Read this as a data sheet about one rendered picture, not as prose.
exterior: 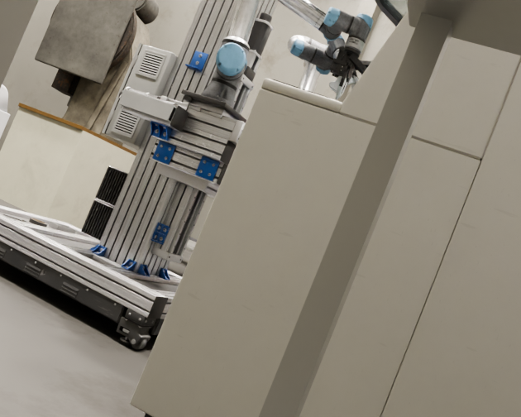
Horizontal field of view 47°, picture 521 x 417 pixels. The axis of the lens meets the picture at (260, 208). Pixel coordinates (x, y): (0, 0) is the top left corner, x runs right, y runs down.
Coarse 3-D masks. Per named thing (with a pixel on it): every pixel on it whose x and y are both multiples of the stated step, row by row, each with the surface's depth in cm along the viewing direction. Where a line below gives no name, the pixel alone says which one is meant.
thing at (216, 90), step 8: (216, 80) 254; (208, 88) 254; (216, 88) 253; (224, 88) 253; (232, 88) 255; (208, 96) 252; (216, 96) 251; (224, 96) 253; (232, 96) 256; (232, 104) 256
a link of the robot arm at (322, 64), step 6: (318, 54) 281; (324, 54) 281; (312, 60) 282; (318, 60) 281; (324, 60) 281; (330, 60) 280; (318, 66) 285; (324, 66) 283; (330, 66) 283; (324, 72) 286
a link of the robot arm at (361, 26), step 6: (354, 18) 246; (360, 18) 247; (366, 18) 246; (354, 24) 246; (360, 24) 246; (366, 24) 246; (372, 24) 249; (354, 30) 247; (360, 30) 246; (366, 30) 247; (348, 36) 249; (354, 36) 246; (360, 36) 246; (366, 36) 248
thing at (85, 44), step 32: (64, 0) 715; (96, 0) 708; (128, 0) 700; (64, 32) 710; (96, 32) 703; (128, 32) 704; (64, 64) 706; (96, 64) 698; (128, 64) 724; (96, 96) 727; (96, 128) 722
